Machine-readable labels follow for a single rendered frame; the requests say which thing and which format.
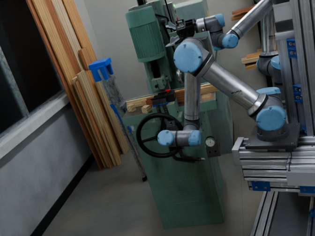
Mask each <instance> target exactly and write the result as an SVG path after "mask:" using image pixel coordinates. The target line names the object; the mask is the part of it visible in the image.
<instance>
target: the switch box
mask: <svg viewBox="0 0 315 236"><path fill-rule="evenodd" d="M167 5H168V8H169V12H170V15H171V19H172V22H173V24H174V25H176V22H175V21H177V15H175V14H176V13H175V9H174V8H175V7H174V6H173V5H174V2H169V3H167ZM163 6H164V10H165V15H166V17H168V19H169V21H171V20H170V17H169V14H168V11H167V7H166V4H164V5H163Z"/></svg>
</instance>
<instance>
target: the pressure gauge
mask: <svg viewBox="0 0 315 236"><path fill-rule="evenodd" d="M215 143H216V142H215V138H214V137H213V136H208V137H207V138H206V139H205V144H206V145H207V146H208V147H211V148H213V146H214V145H215Z"/></svg>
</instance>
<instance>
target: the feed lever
mask: <svg viewBox="0 0 315 236"><path fill-rule="evenodd" d="M159 23H160V24H161V25H163V27H164V30H165V32H166V34H167V37H168V39H169V41H170V36H169V33H168V31H167V28H166V26H165V19H160V21H159ZM172 49H173V51H174V52H175V48H174V46H172Z"/></svg>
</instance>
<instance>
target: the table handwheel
mask: <svg viewBox="0 0 315 236"><path fill-rule="evenodd" d="M153 118H162V119H161V126H160V129H159V130H158V131H157V132H156V135H155V136H154V137H151V138H148V139H145V140H142V139H141V129H142V127H143V125H144V124H145V123H146V122H147V121H148V120H150V119H153ZM165 118H166V119H168V120H170V121H173V120H174V121H175V123H176V126H177V127H178V129H179V130H180V131H182V130H183V126H182V124H181V123H180V122H179V121H178V120H177V119H176V118H175V117H173V116H171V115H169V114H166V113H152V114H150V115H147V116H146V117H144V118H143V119H142V120H141V121H140V123H139V124H138V126H137V129H136V139H137V142H138V144H139V146H140V148H141V149H142V150H143V151H144V152H145V153H147V154H149V155H151V156H153V157H156V158H168V157H171V156H174V155H175V154H177V153H178V152H179V151H180V150H174V151H172V152H169V153H164V154H160V153H155V152H153V151H151V150H149V149H148V148H147V147H146V146H145V145H144V144H143V143H144V142H147V141H150V140H154V139H156V141H158V134H159V133H160V132H161V131H163V130H164V129H163V125H164V119H165Z"/></svg>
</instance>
